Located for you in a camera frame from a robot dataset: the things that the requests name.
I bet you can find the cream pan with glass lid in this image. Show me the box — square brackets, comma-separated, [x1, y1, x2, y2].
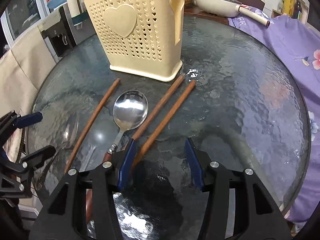
[195, 0, 272, 28]

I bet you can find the brown wooden chopstick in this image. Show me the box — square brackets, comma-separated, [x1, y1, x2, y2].
[130, 74, 186, 141]
[131, 80, 196, 169]
[64, 78, 121, 174]

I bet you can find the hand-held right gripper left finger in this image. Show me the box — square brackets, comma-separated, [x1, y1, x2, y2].
[30, 139, 137, 240]

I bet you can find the beige cloth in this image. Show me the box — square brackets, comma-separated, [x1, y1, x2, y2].
[0, 25, 62, 120]

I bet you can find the grey water dispenser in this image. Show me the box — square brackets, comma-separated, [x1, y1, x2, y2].
[37, 5, 98, 58]

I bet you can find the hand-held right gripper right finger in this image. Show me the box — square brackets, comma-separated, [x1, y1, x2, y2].
[184, 138, 292, 240]

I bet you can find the large metal spoon wooden handle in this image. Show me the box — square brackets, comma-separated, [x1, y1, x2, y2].
[85, 90, 148, 224]

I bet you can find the sliding window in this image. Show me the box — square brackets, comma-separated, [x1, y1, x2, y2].
[0, 0, 50, 48]

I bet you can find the beige perforated utensil holder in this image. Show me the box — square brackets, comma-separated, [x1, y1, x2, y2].
[81, 0, 185, 82]

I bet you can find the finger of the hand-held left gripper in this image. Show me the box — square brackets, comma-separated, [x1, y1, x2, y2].
[0, 145, 56, 198]
[0, 111, 43, 143]

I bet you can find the purple floral cloth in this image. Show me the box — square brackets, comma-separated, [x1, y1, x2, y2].
[227, 5, 320, 223]

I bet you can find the small metal spoon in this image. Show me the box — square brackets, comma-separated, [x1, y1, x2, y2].
[35, 114, 80, 191]

